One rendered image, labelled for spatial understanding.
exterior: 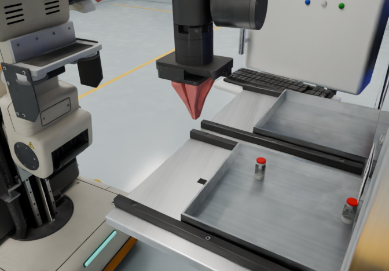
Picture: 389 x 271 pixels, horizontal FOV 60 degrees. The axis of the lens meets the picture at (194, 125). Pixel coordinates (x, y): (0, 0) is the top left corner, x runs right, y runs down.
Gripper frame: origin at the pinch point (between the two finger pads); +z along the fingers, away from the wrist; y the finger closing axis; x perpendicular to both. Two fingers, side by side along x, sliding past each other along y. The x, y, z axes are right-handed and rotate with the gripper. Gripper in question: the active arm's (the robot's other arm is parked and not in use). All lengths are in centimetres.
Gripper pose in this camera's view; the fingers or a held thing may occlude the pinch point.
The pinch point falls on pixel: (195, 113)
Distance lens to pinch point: 55.4
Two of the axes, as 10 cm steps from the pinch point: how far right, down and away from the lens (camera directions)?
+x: 5.1, -4.4, 7.4
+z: 0.3, 8.7, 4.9
